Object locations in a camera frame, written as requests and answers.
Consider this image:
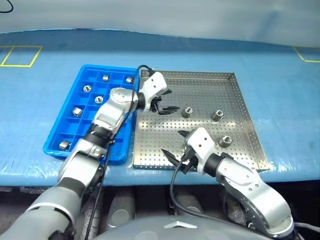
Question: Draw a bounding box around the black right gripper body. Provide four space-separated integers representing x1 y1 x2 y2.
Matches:
178 147 200 175

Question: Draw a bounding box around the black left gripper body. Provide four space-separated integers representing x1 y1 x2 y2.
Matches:
149 94 164 113

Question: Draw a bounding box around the perforated steel tray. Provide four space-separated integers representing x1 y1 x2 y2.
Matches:
131 69 270 172

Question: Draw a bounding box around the blue compartment plastic tray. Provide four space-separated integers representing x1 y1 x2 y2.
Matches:
42 64 141 166

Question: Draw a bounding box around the dark grey rounded housing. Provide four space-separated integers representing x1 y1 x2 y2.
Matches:
106 193 138 232
172 192 205 218

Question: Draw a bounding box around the grey rounded robot torso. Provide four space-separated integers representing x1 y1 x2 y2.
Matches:
93 215 276 240

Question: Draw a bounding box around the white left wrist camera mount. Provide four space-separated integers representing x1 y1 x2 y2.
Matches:
138 71 169 112

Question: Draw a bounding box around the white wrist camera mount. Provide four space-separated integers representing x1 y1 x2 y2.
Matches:
185 127 217 174
138 71 169 112

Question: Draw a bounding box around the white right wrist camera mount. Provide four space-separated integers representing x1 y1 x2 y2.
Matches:
185 127 217 174

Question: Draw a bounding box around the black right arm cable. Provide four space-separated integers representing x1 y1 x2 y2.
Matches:
169 149 254 224

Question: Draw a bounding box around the grey cable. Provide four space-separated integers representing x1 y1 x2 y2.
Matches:
295 221 320 232

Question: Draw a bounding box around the thin black background cable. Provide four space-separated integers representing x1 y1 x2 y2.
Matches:
0 0 14 14

